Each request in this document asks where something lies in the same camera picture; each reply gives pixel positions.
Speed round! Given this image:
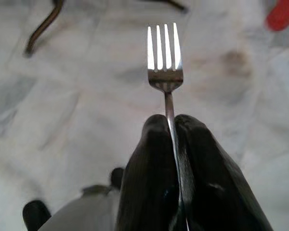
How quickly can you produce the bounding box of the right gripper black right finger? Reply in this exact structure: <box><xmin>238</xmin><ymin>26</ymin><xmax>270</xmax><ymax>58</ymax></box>
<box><xmin>174</xmin><ymin>114</ymin><xmax>274</xmax><ymax>231</ymax></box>

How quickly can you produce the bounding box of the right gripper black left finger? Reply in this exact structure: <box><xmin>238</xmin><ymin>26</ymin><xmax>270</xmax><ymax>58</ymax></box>
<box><xmin>114</xmin><ymin>114</ymin><xmax>183</xmax><ymax>231</ymax></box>

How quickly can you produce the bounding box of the silver metal fork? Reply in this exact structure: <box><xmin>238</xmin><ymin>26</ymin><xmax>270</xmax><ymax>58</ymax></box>
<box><xmin>146</xmin><ymin>22</ymin><xmax>191</xmax><ymax>231</ymax></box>

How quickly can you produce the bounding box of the silver robot right leg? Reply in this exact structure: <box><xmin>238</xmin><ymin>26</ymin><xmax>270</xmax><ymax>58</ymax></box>
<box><xmin>47</xmin><ymin>184</ymin><xmax>123</xmax><ymax>231</ymax></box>

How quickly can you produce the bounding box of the black robot right foot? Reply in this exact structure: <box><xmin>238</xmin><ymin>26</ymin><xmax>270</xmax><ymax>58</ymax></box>
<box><xmin>22</xmin><ymin>200</ymin><xmax>52</xmax><ymax>231</ymax></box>

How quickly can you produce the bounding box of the dark curved chair leg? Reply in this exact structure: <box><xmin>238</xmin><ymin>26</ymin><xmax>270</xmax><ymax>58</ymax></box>
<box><xmin>25</xmin><ymin>0</ymin><xmax>65</xmax><ymax>58</ymax></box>
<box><xmin>162</xmin><ymin>0</ymin><xmax>189</xmax><ymax>13</ymax></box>

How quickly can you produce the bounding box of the red plastic object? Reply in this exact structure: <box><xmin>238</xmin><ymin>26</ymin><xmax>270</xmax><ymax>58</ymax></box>
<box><xmin>264</xmin><ymin>0</ymin><xmax>289</xmax><ymax>32</ymax></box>

